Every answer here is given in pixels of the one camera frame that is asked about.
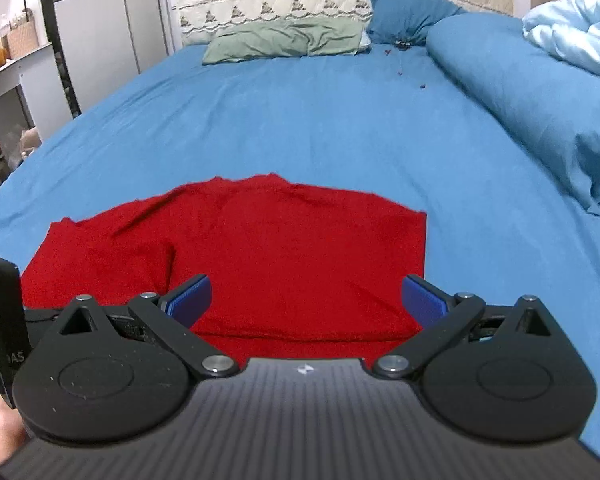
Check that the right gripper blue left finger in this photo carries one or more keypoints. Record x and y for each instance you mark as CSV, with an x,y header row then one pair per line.
x,y
169,318

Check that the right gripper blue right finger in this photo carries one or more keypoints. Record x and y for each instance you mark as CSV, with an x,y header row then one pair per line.
x,y
445,320

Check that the red knit sweater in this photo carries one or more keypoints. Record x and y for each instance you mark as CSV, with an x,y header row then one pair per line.
x,y
297,271

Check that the person's left hand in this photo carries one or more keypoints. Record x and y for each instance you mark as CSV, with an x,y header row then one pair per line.
x,y
13,435

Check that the blue bed sheet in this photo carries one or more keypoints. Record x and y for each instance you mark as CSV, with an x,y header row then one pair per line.
x,y
392,124

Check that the white desk shelf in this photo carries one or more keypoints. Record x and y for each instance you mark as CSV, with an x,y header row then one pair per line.
x,y
33,106

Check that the blue rolled duvet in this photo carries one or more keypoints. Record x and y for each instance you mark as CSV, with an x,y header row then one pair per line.
x,y
550,107

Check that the woven basket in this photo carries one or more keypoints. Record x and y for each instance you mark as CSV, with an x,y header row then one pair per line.
x,y
22,40

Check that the white wardrobe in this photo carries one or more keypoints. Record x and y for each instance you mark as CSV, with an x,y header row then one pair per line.
x,y
103,44

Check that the dark blue pillow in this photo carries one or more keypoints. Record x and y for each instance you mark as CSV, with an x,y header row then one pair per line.
x,y
407,21

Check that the green pillow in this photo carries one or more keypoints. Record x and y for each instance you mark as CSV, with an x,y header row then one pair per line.
x,y
297,38

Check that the light blue blanket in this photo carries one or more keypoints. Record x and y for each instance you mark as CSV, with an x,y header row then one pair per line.
x,y
568,30

